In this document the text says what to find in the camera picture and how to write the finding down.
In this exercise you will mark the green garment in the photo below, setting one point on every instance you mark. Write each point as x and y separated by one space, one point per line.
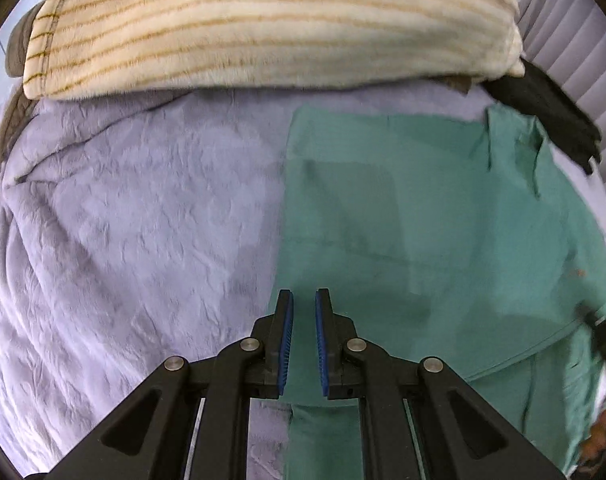
408 235

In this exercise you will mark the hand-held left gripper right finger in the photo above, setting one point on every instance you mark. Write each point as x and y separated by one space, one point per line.
322 340

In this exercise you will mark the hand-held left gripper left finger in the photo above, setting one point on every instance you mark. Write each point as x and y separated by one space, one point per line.
286 332

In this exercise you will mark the brown cloth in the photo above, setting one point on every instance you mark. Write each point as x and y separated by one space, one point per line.
19 45

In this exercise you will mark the grey padded headboard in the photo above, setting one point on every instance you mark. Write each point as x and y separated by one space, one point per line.
573 35

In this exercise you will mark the cream striped plush blanket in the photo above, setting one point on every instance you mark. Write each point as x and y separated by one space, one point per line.
258 25

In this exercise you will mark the pale embossed blanket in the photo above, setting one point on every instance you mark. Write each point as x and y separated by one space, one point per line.
133 235

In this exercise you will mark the dark cloth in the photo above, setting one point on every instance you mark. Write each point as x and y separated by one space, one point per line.
548 105

